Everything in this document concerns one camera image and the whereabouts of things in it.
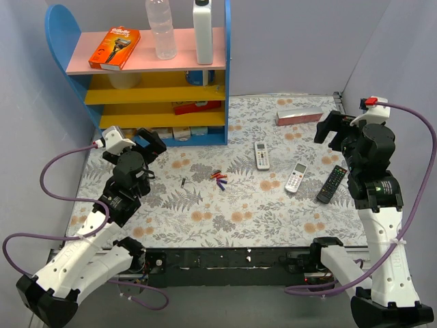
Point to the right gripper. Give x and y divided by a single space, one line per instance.
336 128

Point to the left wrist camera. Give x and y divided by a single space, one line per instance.
114 141

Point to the blue shelf unit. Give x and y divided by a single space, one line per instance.
163 82

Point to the red box on shelf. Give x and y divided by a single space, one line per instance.
182 108

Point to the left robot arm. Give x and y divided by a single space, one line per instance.
55 292

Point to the black remote control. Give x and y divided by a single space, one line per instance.
331 184

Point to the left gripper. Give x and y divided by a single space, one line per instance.
144 147

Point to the floral table mat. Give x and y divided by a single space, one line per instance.
254 210

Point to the white grey remote control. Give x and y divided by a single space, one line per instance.
295 178

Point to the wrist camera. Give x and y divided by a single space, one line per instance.
114 141
375 111

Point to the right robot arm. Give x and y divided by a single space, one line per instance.
384 295

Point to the white cup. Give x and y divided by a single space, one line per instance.
124 81

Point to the clear plastic bottle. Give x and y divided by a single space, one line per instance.
161 25

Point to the small boxes row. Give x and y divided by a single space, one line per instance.
185 134

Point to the silver red long box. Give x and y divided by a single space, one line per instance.
298 116

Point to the blue can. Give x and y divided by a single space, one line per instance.
200 77

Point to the orange razor box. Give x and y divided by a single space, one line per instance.
115 49

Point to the white plastic bottle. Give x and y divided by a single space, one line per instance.
202 23

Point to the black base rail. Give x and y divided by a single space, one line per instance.
234 266

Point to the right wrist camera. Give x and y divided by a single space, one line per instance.
375 111

